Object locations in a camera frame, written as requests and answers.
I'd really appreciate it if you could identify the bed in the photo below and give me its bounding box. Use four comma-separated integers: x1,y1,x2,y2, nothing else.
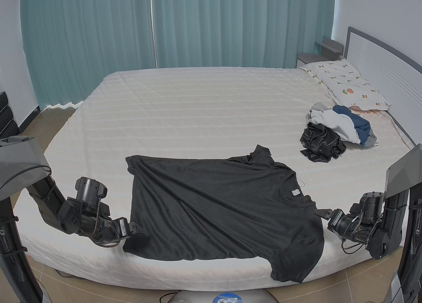
13,26,422,290

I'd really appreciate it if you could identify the black T-shirt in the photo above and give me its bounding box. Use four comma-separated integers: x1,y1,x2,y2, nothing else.
123,144,325,283

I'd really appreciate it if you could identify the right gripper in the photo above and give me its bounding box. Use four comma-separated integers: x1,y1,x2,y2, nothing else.
327,208,359,240

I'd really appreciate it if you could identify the grey bedside table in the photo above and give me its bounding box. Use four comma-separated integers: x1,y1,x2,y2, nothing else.
297,36,344,68

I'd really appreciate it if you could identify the black shiny garment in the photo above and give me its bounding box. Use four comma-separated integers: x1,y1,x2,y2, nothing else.
299,122,347,163

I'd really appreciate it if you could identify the pile of clothes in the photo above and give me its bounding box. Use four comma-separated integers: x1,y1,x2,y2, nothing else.
305,103,379,148

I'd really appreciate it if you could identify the white printed pillow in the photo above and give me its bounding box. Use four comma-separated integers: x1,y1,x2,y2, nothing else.
298,58,391,111

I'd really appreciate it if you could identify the blue-green curtain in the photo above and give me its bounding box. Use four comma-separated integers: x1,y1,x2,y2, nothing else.
20,0,157,109
150,0,337,68

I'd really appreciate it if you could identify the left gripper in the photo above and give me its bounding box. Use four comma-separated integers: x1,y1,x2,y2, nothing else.
108,217,134,246

